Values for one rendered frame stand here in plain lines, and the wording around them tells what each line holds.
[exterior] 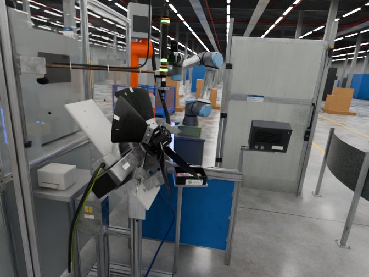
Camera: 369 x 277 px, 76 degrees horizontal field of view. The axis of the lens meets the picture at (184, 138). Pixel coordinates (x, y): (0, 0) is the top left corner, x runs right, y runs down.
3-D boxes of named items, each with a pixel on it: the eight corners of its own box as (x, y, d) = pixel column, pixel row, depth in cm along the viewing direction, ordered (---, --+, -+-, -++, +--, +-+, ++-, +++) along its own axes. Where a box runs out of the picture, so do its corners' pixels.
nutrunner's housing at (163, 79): (160, 93, 133) (163, 3, 120) (158, 93, 136) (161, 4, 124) (167, 93, 135) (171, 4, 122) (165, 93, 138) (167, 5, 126)
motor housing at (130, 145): (134, 182, 130) (152, 170, 126) (108, 149, 127) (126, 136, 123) (147, 166, 152) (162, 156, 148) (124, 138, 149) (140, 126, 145)
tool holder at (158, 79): (155, 89, 129) (156, 71, 127) (151, 88, 135) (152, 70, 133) (171, 89, 133) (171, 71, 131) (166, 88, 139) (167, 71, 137)
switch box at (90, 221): (86, 223, 146) (84, 191, 140) (109, 226, 144) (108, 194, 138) (78, 232, 138) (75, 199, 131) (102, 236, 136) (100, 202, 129)
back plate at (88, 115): (138, 226, 114) (140, 225, 114) (43, 110, 105) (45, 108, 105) (164, 179, 165) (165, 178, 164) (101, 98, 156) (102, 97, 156)
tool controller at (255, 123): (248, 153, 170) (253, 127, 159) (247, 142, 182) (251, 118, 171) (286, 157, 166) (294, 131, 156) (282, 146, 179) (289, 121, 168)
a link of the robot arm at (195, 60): (201, 49, 209) (157, 65, 184) (210, 50, 201) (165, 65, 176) (203, 63, 214) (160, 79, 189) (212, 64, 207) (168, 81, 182)
